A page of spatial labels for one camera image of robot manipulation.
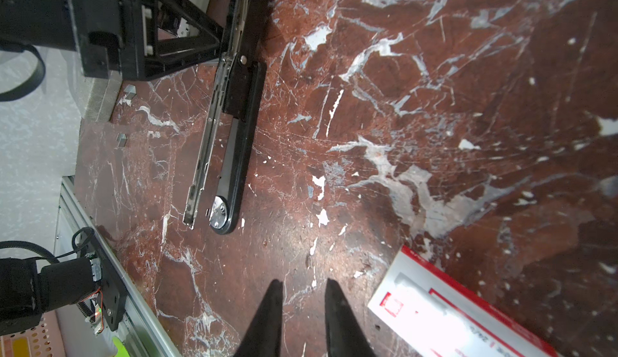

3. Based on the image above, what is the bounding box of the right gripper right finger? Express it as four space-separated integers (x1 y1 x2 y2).
324 279 375 357

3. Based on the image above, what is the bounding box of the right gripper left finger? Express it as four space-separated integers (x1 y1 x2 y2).
233 280 283 357

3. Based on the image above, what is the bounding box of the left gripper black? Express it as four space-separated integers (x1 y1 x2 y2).
1 0 223 81

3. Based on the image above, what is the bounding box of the white red staple box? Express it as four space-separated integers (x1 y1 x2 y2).
368 246 558 356

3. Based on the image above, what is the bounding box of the grey rectangular block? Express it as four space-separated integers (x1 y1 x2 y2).
83 71 122 122

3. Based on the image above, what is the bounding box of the aluminium front rail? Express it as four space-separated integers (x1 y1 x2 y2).
53 177 180 356

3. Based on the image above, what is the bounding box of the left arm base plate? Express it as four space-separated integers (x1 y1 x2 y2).
86 234 129 331

